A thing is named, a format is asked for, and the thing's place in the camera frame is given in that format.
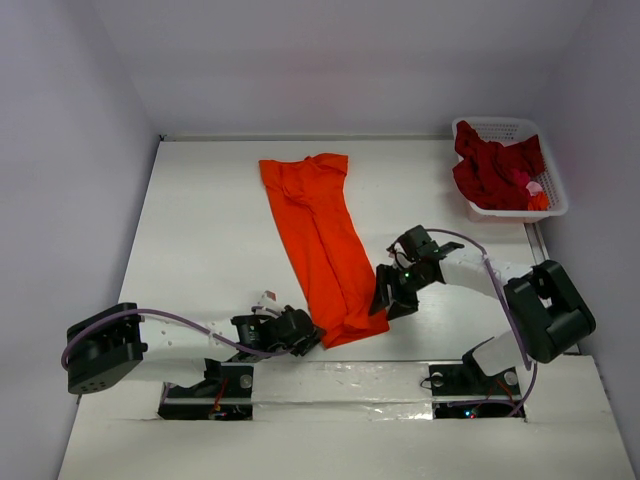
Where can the small orange garment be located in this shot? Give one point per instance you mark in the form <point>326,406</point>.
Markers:
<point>538,202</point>

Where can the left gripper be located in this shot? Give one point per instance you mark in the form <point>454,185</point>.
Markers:
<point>303,344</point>

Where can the dark red t shirt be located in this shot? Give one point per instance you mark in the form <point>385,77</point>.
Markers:
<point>484,176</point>

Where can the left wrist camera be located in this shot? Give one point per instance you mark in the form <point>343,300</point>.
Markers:
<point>267,304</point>

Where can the orange t shirt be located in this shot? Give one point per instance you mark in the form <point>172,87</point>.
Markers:
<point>328,258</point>

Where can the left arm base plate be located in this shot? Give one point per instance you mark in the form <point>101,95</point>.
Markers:
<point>226,398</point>

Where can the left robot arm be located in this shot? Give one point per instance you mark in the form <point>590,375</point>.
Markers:
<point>127,342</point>

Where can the white plastic basket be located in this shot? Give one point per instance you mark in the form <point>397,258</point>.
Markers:
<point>508,131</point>

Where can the pink garment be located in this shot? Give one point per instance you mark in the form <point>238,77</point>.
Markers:
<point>524,181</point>

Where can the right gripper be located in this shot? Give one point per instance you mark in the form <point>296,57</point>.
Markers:
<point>396,283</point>

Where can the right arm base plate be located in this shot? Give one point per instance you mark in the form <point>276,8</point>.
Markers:
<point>459,393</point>

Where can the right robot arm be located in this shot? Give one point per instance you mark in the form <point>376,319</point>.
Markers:
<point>545,312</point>

